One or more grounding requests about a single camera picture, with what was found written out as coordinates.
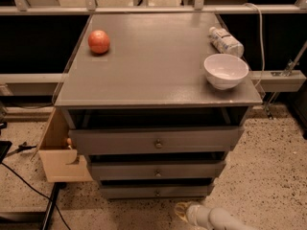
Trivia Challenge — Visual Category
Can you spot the grey wooden drawer cabinet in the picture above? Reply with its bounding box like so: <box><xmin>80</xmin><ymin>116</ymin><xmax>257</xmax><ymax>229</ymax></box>
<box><xmin>54</xmin><ymin>12</ymin><xmax>264</xmax><ymax>200</ymax></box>

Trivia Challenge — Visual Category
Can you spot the white hanging cable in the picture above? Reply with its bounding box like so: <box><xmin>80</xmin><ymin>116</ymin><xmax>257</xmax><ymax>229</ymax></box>
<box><xmin>243</xmin><ymin>2</ymin><xmax>267</xmax><ymax>88</ymax></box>

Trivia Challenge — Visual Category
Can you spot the grey drawer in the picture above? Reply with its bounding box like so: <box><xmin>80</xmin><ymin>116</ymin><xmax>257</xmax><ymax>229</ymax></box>
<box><xmin>69</xmin><ymin>126</ymin><xmax>244</xmax><ymax>155</ymax></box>
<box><xmin>100</xmin><ymin>178</ymin><xmax>213</xmax><ymax>199</ymax></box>
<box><xmin>88</xmin><ymin>161</ymin><xmax>225</xmax><ymax>180</ymax></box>

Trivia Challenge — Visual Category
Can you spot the black tool on floor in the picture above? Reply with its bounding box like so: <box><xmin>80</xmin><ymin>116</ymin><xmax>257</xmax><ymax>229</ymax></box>
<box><xmin>7</xmin><ymin>142</ymin><xmax>35</xmax><ymax>157</ymax></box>

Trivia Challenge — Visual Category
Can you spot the metal railing frame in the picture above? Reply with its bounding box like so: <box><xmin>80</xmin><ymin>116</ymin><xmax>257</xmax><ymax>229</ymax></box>
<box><xmin>0</xmin><ymin>0</ymin><xmax>307</xmax><ymax>96</ymax></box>

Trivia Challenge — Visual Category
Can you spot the black floor stand bar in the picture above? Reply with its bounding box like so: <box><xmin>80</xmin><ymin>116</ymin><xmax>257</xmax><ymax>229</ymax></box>
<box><xmin>0</xmin><ymin>182</ymin><xmax>66</xmax><ymax>230</ymax></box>

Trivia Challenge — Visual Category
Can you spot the black floor cable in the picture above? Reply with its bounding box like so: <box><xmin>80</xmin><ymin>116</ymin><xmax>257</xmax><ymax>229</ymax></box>
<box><xmin>0</xmin><ymin>162</ymin><xmax>73</xmax><ymax>230</ymax></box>

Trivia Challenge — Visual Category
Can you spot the light wooden side box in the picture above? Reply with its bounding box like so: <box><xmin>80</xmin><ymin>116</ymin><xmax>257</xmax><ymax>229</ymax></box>
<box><xmin>37</xmin><ymin>108</ymin><xmax>92</xmax><ymax>182</ymax></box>

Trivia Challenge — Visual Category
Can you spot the grey top drawer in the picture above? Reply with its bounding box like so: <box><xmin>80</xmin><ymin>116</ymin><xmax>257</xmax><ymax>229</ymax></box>
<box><xmin>69</xmin><ymin>126</ymin><xmax>244</xmax><ymax>155</ymax></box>

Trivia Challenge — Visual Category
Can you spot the white ceramic bowl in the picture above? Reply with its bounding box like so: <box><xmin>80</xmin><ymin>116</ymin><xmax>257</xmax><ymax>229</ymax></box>
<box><xmin>203</xmin><ymin>54</ymin><xmax>248</xmax><ymax>90</ymax></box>

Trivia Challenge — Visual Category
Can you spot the grey middle drawer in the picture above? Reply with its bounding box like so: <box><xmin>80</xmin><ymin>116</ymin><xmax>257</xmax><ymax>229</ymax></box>
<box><xmin>88</xmin><ymin>161</ymin><xmax>225</xmax><ymax>180</ymax></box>

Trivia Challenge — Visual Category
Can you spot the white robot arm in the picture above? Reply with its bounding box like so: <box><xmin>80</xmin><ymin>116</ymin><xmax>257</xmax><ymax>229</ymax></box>
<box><xmin>175</xmin><ymin>202</ymin><xmax>257</xmax><ymax>230</ymax></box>

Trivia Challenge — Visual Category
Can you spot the orange red ball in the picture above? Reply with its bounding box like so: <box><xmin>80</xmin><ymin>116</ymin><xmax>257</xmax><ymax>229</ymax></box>
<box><xmin>87</xmin><ymin>30</ymin><xmax>110</xmax><ymax>54</ymax></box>

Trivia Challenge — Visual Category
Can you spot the clear plastic water bottle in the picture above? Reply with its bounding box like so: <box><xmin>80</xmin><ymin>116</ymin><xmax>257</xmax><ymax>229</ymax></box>
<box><xmin>209</xmin><ymin>27</ymin><xmax>244</xmax><ymax>58</ymax></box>

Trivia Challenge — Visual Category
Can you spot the grey bottom drawer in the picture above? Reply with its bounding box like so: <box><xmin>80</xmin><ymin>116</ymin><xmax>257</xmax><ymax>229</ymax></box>
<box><xmin>100</xmin><ymin>178</ymin><xmax>213</xmax><ymax>199</ymax></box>

